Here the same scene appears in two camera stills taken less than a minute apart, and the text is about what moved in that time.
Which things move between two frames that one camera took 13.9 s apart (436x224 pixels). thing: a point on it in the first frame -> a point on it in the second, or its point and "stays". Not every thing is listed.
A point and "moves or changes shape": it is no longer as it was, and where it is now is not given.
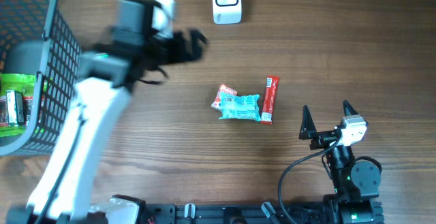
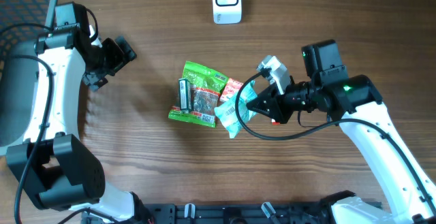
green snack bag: x=24 y=83 -> x=206 y=90
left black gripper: x=182 y=52 -> x=91 y=77
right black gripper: x=308 y=132 -> x=274 y=99
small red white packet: x=216 y=103 -> x=231 y=88
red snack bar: x=270 y=92 moves or changes shape
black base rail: x=234 y=214 stays
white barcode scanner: x=227 y=1 stays
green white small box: x=15 y=107 -> x=184 y=92
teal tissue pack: x=240 y=106 moves or changes shape
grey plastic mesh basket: x=35 y=39 stays
